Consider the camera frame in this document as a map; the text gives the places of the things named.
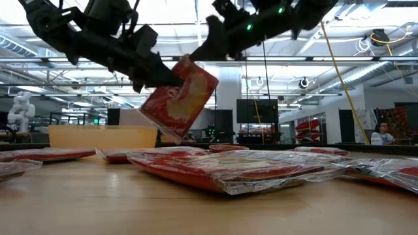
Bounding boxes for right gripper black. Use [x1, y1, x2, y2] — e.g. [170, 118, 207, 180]
[189, 0, 297, 63]

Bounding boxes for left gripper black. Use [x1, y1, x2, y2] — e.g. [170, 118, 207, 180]
[67, 25, 185, 94]

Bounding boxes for beige hanging cloth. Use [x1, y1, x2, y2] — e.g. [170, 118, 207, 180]
[119, 108, 157, 127]

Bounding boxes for white building pillar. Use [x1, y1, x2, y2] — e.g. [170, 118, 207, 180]
[216, 67, 243, 144]

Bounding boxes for white hanging cloth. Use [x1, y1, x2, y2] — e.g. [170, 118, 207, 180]
[187, 109, 216, 140]

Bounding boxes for small black panel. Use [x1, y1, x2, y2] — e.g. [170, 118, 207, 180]
[106, 108, 121, 125]

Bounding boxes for black machine green lights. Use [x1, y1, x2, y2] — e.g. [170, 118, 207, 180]
[202, 123, 236, 144]

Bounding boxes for large black screen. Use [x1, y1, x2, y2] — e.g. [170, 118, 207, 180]
[215, 109, 234, 131]

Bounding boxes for black monitor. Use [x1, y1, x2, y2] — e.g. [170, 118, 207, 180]
[236, 99, 280, 124]

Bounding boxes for translucent yellow plastic basket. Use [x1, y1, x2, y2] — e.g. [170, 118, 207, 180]
[48, 125, 158, 149]

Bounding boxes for black cart with goods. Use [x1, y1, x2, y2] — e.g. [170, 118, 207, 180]
[236, 127, 282, 145]

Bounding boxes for red storage bins rack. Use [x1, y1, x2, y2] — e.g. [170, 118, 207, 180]
[295, 119, 322, 142]

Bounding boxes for white humanoid robot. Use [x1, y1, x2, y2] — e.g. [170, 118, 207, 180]
[6, 91, 36, 133]

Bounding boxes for black door panel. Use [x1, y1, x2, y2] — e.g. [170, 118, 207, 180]
[338, 109, 356, 144]

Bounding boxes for white printed cloth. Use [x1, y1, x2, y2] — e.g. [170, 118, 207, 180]
[354, 108, 377, 142]

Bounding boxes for seated person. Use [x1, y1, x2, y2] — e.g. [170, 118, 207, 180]
[370, 122, 396, 146]

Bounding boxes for red patterned fabric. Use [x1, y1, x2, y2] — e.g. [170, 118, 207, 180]
[378, 107, 409, 140]

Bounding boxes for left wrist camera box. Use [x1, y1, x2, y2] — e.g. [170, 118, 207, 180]
[84, 0, 135, 37]

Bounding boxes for yellow hanging cable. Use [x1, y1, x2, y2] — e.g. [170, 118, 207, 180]
[319, 21, 371, 145]

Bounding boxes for white cable coil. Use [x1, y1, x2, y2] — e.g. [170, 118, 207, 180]
[355, 38, 372, 53]

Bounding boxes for black table edge rail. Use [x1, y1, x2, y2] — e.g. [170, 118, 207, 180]
[0, 142, 418, 156]

